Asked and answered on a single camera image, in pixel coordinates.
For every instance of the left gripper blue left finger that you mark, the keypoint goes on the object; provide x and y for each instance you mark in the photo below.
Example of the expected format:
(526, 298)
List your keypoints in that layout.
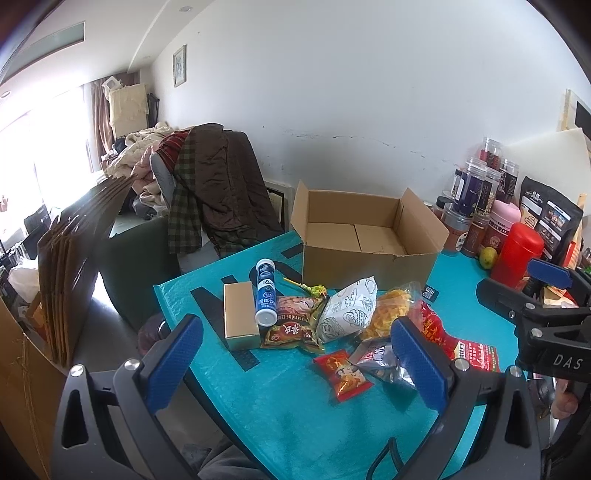
(165, 365)

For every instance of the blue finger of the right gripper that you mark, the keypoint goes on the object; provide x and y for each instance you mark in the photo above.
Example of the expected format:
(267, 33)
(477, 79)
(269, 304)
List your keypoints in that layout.
(504, 301)
(549, 274)

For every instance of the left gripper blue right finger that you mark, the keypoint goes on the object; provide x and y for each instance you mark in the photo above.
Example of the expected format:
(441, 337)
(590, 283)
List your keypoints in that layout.
(426, 363)

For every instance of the silver purple snack packet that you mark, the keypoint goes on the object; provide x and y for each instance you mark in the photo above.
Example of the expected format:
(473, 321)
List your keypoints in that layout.
(377, 358)

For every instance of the large red snack bag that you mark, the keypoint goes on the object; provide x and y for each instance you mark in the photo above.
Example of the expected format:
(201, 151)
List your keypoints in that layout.
(479, 355)

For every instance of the waffle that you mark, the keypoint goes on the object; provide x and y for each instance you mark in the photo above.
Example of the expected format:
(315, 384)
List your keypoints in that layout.
(403, 301)

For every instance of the small red snack packet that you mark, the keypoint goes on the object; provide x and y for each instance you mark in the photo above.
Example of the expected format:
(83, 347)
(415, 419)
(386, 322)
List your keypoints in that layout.
(346, 379)

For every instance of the small tan cardboard box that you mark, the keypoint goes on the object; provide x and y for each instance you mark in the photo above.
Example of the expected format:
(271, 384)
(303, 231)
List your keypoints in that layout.
(241, 331)

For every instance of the white patterned bread bag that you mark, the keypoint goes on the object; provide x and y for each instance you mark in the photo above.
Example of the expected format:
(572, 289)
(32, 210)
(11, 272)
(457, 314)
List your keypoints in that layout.
(349, 311)

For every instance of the blue white tablet tube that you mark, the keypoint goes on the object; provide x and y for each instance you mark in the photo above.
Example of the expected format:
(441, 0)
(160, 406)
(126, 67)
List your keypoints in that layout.
(266, 315)

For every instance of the yellow green lollipop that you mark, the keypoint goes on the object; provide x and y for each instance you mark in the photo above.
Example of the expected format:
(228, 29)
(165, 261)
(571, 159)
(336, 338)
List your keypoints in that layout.
(317, 291)

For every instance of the cereal snack bag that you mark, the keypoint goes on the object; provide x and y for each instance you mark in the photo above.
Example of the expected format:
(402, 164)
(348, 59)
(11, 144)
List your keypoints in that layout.
(297, 319)

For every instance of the person's right hand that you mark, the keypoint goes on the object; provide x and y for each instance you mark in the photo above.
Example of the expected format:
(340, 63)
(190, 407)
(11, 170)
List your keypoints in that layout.
(565, 403)

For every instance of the red plastic canister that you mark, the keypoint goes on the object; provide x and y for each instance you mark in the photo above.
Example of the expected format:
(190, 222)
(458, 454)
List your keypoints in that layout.
(521, 246)

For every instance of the black coffee pouch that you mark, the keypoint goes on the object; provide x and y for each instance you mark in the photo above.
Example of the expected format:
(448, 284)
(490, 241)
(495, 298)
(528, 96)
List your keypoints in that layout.
(552, 215)

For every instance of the yellow green lemon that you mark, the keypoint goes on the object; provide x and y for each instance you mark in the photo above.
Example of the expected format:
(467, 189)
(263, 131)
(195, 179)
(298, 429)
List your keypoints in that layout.
(488, 258)

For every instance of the brown spice jar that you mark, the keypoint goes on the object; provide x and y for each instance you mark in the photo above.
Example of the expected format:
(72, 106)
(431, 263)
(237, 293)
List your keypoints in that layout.
(475, 235)

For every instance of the pink lidded jar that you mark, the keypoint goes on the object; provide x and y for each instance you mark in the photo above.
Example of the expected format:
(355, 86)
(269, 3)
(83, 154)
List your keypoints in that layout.
(502, 217)

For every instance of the brown powder jar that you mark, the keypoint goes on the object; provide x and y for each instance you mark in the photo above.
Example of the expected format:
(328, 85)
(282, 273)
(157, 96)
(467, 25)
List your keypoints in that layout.
(458, 226)

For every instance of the dark blue label jar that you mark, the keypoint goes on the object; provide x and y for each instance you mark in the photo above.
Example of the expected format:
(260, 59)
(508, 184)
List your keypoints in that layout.
(472, 179)

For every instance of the teal bubble table mat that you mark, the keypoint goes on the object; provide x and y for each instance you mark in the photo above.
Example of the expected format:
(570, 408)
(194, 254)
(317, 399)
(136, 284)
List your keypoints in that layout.
(281, 404)

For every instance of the clear jar red label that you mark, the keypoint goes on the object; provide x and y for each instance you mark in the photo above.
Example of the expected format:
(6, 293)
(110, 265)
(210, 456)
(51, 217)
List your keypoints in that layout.
(491, 153)

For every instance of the green plaid shirt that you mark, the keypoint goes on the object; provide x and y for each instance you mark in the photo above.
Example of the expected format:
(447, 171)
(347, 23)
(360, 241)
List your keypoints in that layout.
(184, 223)

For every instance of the stack of flat cardboard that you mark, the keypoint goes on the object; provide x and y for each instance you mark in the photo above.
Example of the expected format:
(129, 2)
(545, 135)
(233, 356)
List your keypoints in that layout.
(66, 266)

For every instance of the open cardboard box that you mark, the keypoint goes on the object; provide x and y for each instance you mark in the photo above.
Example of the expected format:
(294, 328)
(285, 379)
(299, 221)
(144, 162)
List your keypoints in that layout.
(349, 236)

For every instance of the brown jacket on chair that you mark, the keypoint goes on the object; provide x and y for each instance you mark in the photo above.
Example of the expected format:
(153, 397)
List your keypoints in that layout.
(234, 205)

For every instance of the pile of laundry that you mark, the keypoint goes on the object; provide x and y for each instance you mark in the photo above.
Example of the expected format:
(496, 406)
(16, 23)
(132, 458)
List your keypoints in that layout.
(134, 162)

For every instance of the framed wall picture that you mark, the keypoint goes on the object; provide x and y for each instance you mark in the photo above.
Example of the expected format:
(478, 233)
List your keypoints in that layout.
(179, 66)

